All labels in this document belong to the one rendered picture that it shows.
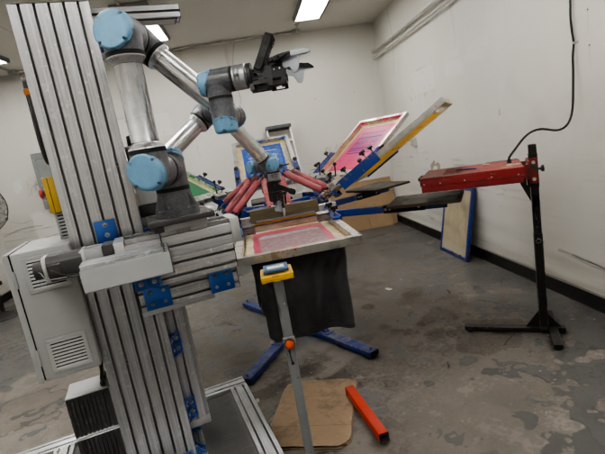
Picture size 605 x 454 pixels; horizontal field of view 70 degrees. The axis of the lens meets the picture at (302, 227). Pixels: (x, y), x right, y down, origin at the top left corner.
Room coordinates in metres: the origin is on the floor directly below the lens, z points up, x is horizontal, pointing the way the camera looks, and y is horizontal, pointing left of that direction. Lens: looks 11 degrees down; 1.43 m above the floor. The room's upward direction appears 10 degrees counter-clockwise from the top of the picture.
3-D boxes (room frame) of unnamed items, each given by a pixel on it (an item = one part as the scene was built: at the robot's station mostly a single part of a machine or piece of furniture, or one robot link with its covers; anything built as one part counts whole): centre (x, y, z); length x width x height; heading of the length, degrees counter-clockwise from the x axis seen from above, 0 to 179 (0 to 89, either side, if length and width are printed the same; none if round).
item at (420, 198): (3.03, -0.44, 0.91); 1.34 x 0.40 x 0.08; 65
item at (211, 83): (1.39, 0.18, 1.65); 0.11 x 0.08 x 0.09; 84
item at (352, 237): (2.26, 0.07, 0.97); 0.79 x 0.58 x 0.04; 5
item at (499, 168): (2.72, -1.12, 1.06); 0.61 x 0.46 x 0.12; 65
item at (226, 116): (1.41, 0.18, 1.56); 0.11 x 0.08 x 0.11; 174
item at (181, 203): (1.55, 0.43, 1.31); 0.15 x 0.15 x 0.10
